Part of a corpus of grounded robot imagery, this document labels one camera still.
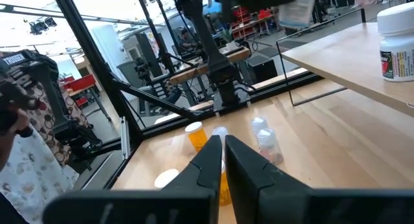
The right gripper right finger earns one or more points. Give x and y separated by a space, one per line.
265 191

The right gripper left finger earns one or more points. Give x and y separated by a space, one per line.
181 198

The large green label bottle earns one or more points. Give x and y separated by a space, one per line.
166 178

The white bottle blue label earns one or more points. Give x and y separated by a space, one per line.
297 10

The orange pill bottle white cap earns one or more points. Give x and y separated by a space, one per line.
224 191
198 140

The small clear plastic bottle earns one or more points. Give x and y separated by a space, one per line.
258 123
220 132
270 149

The small white bottle red label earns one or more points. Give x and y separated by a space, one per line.
396 55

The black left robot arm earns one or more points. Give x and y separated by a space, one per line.
220 68

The person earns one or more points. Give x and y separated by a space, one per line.
32 185
186 39

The wooden workbench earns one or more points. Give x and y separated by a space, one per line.
194 72

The red cart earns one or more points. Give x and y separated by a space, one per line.
82 82

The person's hand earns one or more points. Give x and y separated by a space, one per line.
9 143

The wooden shelf black metal frame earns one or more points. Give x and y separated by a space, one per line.
349 59

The black aluminium rig frame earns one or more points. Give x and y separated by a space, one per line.
97 65

